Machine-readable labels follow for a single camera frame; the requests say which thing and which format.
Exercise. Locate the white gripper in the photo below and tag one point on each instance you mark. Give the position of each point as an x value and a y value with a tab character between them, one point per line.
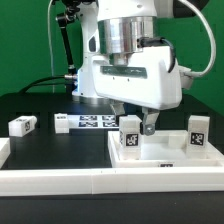
145	81

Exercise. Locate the white square tabletop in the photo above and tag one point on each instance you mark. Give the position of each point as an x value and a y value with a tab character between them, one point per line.
163	149

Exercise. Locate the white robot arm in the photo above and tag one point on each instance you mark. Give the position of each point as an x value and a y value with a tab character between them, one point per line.
114	52

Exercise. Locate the white U-shaped obstacle fence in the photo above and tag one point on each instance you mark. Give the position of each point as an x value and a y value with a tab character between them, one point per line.
110	180

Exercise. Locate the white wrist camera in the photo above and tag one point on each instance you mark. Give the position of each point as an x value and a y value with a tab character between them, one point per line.
186	81

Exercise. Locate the white marker base plate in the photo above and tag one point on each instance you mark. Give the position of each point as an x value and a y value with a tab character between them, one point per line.
64	122

